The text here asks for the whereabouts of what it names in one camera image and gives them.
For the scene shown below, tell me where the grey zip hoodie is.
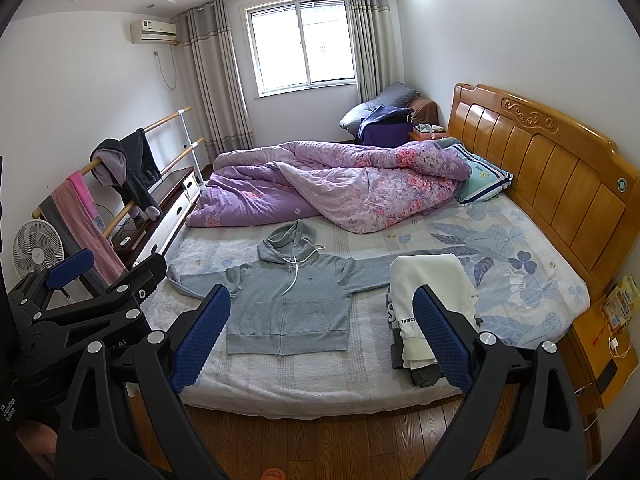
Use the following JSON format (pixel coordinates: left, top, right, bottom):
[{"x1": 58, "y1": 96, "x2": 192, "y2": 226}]
[{"x1": 167, "y1": 220, "x2": 398, "y2": 356}]

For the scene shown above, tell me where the dark folded clothes stack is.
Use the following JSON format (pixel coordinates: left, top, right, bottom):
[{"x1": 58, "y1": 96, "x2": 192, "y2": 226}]
[{"x1": 390, "y1": 328, "x2": 445, "y2": 388}]

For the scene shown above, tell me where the white floor fan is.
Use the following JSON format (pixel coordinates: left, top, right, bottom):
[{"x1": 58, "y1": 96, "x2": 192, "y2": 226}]
[{"x1": 12, "y1": 219, "x2": 64, "y2": 278}]

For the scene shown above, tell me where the pink towel on rack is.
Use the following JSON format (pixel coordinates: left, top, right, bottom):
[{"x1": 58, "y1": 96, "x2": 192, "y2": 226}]
[{"x1": 38, "y1": 178, "x2": 126, "y2": 290}]

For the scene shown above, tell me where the wooden drying rack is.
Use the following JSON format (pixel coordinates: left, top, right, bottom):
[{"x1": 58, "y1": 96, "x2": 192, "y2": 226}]
[{"x1": 31, "y1": 105, "x2": 206, "y2": 241}]

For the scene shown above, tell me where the dark jacket on rack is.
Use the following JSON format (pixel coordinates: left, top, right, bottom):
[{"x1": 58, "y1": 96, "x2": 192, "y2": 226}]
[{"x1": 91, "y1": 128, "x2": 162, "y2": 221}]

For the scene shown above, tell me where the white wooden tv cabinet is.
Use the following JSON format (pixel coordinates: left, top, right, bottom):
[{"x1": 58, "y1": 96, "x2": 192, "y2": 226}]
[{"x1": 112, "y1": 167, "x2": 201, "y2": 268}]

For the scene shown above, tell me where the yellow snack bag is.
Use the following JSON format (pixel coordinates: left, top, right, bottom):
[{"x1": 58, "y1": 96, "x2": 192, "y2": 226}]
[{"x1": 603, "y1": 273, "x2": 640, "y2": 335}]

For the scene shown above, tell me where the folded white garment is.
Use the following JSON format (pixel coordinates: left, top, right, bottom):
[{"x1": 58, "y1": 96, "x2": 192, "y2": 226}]
[{"x1": 387, "y1": 252, "x2": 482, "y2": 371}]

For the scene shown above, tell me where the left grey curtain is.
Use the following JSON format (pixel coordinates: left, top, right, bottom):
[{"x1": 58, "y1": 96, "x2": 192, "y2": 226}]
[{"x1": 176, "y1": 0, "x2": 255, "y2": 159}]

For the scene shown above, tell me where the grey curtain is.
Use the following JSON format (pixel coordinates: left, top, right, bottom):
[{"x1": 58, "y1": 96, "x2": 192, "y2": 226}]
[
  {"x1": 346, "y1": 0, "x2": 398, "y2": 102},
  {"x1": 176, "y1": 0, "x2": 255, "y2": 159}
]

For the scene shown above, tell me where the green blue pillow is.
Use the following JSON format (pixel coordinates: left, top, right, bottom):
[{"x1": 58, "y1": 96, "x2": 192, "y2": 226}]
[{"x1": 447, "y1": 143, "x2": 513, "y2": 205}]

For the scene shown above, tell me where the white air conditioner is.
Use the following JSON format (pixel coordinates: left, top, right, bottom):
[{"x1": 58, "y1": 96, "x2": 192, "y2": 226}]
[{"x1": 130, "y1": 20, "x2": 178, "y2": 44}]

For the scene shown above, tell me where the wooden headboard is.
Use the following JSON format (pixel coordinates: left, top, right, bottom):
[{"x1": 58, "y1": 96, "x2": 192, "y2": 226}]
[{"x1": 446, "y1": 82, "x2": 640, "y2": 286}]

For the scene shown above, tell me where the purple floral quilt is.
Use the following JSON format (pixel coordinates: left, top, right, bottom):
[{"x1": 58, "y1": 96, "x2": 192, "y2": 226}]
[{"x1": 186, "y1": 141, "x2": 472, "y2": 234}]

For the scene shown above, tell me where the wooden nightstand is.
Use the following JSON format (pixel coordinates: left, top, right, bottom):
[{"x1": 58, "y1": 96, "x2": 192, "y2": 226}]
[{"x1": 409, "y1": 122, "x2": 447, "y2": 141}]

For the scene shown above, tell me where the window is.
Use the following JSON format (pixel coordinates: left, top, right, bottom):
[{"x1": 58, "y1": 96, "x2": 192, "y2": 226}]
[{"x1": 246, "y1": 0, "x2": 356, "y2": 96}]

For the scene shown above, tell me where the dark purple blanket pile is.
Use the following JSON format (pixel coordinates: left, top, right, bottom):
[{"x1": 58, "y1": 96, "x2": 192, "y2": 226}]
[{"x1": 356, "y1": 105, "x2": 413, "y2": 148}]

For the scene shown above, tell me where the blue grey pillow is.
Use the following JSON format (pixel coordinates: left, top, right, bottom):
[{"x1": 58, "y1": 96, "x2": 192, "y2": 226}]
[{"x1": 338, "y1": 82, "x2": 420, "y2": 136}]

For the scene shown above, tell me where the right grey curtain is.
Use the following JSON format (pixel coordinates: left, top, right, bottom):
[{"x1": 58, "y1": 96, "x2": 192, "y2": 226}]
[{"x1": 346, "y1": 0, "x2": 398, "y2": 102}]

